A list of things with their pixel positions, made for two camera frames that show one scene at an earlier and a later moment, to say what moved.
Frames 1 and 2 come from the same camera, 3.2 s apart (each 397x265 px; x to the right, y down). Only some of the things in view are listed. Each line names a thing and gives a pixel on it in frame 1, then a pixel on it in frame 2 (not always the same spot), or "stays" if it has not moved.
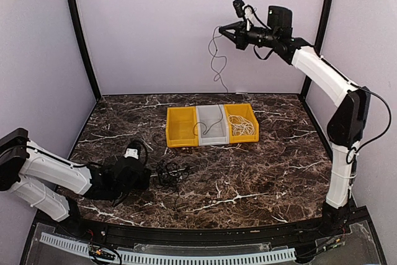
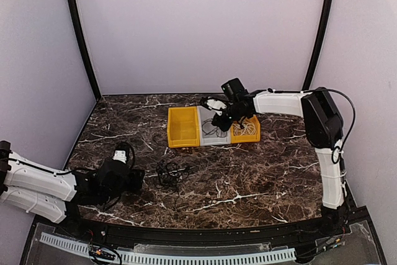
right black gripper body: [243, 41] -> [236, 115]
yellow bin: [182, 126] stays
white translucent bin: [209, 115] stays
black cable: [216, 80] -> [216, 129]
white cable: [240, 126] stays
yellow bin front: [242, 124] stays
